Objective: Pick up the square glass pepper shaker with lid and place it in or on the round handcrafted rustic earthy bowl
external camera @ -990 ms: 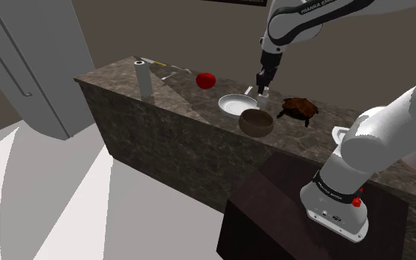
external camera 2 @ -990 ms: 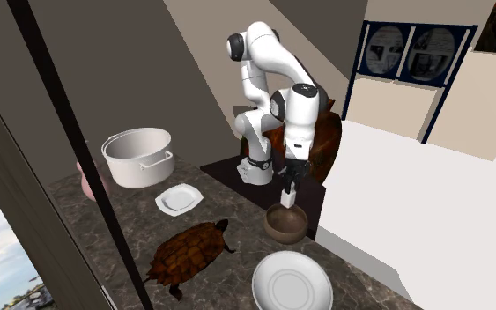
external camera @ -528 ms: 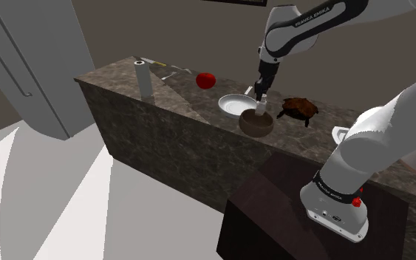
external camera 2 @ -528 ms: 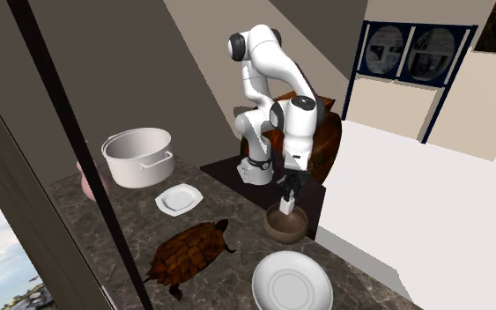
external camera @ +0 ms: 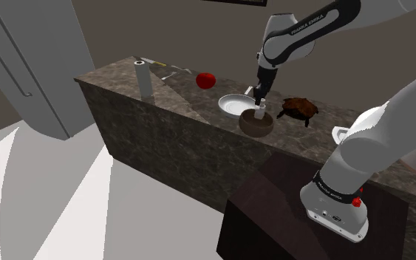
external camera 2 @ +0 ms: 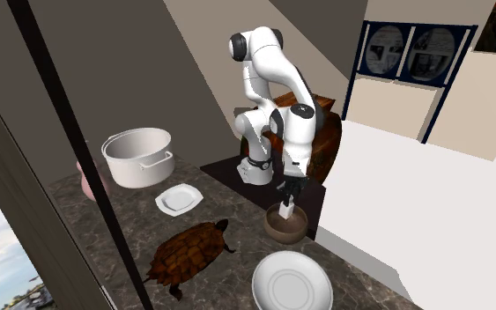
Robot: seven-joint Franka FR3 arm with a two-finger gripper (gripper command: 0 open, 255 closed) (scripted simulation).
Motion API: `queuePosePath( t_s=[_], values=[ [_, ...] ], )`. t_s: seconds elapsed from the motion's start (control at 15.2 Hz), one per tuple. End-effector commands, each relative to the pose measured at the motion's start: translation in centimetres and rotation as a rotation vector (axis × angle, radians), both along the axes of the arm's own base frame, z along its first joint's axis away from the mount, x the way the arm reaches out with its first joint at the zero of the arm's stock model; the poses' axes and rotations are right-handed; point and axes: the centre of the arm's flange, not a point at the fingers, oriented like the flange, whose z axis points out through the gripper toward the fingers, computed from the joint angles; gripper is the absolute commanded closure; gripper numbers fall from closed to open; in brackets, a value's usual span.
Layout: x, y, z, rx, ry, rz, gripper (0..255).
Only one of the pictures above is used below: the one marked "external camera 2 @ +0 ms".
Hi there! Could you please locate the dark robot stand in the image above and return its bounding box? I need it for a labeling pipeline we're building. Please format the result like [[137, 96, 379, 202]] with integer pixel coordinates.
[[199, 154, 327, 241]]

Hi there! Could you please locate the large white bowl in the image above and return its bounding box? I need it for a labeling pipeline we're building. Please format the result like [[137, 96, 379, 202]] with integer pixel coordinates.
[[251, 250, 334, 310]]

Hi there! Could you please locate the small white angular plate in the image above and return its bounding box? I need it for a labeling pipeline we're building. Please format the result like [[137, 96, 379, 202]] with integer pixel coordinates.
[[154, 182, 204, 218]]

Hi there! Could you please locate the white cooking pot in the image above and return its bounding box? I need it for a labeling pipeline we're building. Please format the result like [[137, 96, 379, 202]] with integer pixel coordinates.
[[100, 127, 175, 189]]

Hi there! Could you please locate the brown turtle figure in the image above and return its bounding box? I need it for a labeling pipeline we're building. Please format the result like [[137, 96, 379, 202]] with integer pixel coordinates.
[[143, 218, 237, 301]]

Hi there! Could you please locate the brown bowl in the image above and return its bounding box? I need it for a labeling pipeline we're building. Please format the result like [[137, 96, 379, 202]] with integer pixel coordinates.
[[263, 203, 309, 246]]

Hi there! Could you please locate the pink vase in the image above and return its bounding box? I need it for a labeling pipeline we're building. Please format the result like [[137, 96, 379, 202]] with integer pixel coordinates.
[[75, 160, 112, 203]]

